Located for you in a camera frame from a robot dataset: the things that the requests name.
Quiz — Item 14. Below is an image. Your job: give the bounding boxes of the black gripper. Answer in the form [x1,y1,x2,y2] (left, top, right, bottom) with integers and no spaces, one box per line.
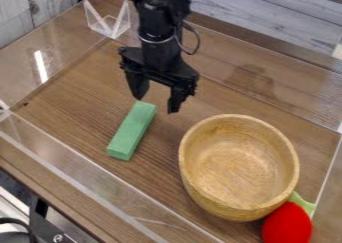
[119,36,200,113]

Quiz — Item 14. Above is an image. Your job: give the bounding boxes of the green rectangular block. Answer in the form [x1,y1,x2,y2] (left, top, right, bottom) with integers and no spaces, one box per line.
[107,101,157,161]

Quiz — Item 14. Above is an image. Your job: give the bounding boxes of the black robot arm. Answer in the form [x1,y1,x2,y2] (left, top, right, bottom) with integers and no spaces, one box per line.
[119,0,201,113]

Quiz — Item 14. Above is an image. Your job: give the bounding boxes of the brown wooden bowl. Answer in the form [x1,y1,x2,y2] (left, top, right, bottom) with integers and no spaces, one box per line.
[178,114,300,222]

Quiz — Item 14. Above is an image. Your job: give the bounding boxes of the red plush strawberry toy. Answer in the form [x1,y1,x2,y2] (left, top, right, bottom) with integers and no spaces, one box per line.
[262,192,316,243]

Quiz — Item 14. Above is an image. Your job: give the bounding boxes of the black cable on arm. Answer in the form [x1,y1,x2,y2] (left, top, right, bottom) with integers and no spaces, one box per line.
[174,21,202,56]

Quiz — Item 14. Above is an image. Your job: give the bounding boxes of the clear acrylic front wall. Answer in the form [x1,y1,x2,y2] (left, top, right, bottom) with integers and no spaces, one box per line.
[0,111,225,243]

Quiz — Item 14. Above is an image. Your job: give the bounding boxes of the black table frame bracket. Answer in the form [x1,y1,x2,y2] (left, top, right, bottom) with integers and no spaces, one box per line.
[30,198,78,243]

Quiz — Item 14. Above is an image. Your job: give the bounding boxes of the black cable near floor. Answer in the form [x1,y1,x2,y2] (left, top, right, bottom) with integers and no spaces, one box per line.
[0,217,38,243]

